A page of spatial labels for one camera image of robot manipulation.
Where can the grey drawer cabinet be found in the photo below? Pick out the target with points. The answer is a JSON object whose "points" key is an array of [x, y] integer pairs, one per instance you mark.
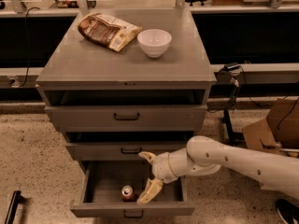
{"points": [[82, 73]]}

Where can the brown chip bag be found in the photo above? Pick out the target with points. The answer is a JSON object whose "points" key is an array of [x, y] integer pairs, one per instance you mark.
{"points": [[108, 31]]}

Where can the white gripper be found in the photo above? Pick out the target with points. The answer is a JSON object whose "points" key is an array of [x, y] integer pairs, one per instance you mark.
{"points": [[161, 168]]}

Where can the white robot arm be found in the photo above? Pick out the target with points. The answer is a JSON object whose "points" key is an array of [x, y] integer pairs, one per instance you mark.
{"points": [[205, 156]]}

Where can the black shoe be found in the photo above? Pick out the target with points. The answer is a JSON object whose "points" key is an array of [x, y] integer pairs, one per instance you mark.
{"points": [[287, 212]]}

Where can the black stand pole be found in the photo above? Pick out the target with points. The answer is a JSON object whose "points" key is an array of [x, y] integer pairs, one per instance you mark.
{"points": [[229, 127]]}

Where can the grey middle drawer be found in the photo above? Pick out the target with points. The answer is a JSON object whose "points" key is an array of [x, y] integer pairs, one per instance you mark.
{"points": [[119, 151]]}

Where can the white bowl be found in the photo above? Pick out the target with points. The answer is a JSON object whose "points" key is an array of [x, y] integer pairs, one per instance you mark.
{"points": [[154, 42]]}

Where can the grey top drawer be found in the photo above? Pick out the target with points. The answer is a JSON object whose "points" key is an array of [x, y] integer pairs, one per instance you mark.
{"points": [[126, 118]]}

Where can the black power adapter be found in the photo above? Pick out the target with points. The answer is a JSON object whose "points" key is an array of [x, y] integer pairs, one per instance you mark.
{"points": [[231, 66]]}

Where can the red coke can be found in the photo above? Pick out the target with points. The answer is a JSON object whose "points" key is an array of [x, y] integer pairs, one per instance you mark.
{"points": [[127, 193]]}

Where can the brown cardboard box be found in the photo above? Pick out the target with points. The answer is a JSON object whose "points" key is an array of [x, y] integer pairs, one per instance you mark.
{"points": [[279, 127]]}

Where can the black bar handle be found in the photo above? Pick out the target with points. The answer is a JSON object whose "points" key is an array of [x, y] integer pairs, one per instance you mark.
{"points": [[15, 201]]}

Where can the grey open bottom drawer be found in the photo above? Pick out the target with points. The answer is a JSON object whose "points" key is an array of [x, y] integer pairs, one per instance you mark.
{"points": [[101, 195]]}

